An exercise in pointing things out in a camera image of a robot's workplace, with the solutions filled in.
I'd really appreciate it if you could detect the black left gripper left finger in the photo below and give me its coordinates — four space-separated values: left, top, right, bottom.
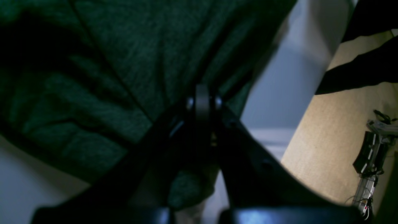
32 85 207 224

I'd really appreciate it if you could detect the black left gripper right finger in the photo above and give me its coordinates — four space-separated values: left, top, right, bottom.
206 89 363 224

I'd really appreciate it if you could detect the dark green t-shirt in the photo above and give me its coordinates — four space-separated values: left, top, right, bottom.
0 0 297 210

